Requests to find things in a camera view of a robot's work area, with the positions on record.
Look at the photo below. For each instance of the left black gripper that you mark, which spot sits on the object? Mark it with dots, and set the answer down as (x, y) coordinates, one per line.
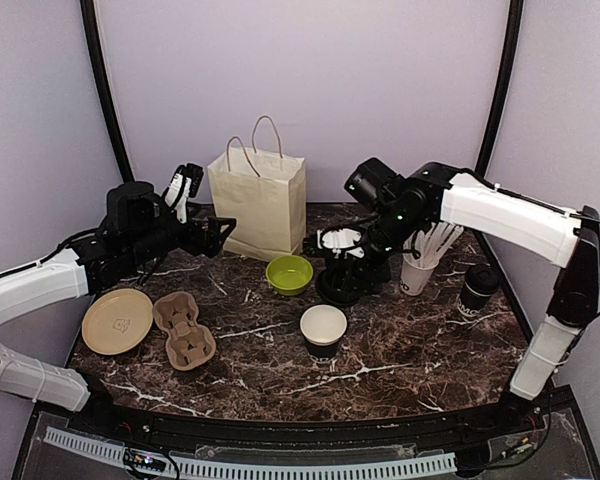
(197, 246)

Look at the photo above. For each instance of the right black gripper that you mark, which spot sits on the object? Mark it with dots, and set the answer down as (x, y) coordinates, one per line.
(366, 274)

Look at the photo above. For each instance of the black plastic cup lid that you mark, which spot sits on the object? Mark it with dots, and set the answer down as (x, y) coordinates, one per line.
(335, 288)

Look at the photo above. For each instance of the black paper coffee cup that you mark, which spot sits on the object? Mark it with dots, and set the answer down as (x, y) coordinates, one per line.
(470, 302)

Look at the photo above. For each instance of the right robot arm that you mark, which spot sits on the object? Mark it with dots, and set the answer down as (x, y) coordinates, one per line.
(567, 238)

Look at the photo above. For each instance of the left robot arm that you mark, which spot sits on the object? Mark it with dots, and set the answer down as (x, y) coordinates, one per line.
(139, 225)

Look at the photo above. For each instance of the white paper cup holder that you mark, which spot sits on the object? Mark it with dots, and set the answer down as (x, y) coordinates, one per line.
(414, 278)

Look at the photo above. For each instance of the cream paper carry bag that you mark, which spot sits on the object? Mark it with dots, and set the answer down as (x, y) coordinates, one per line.
(265, 192)

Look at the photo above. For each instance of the white wrapped straws bundle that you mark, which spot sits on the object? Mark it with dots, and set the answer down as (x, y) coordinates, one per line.
(425, 249)

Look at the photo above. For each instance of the green bowl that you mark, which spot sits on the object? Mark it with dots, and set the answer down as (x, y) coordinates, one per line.
(289, 275)

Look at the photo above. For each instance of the brown cardboard cup carrier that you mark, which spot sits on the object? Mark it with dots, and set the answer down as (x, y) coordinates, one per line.
(189, 344)

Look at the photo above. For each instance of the beige round plate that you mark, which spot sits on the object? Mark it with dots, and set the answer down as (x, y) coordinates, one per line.
(117, 322)

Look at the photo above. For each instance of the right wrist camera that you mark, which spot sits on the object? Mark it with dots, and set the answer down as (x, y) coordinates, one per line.
(334, 243)

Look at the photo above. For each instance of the black front rail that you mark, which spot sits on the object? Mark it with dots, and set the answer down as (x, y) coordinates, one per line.
(322, 408)

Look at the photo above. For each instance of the grey slotted cable duct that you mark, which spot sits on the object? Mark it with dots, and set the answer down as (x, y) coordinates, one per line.
(225, 463)

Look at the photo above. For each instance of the left black frame post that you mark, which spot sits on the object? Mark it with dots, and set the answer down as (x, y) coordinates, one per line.
(99, 71)

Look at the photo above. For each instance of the black frame post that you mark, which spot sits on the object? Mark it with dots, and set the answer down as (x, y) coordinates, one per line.
(99, 71)
(505, 69)

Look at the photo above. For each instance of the right black frame post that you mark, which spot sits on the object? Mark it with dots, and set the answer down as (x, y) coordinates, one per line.
(505, 69)

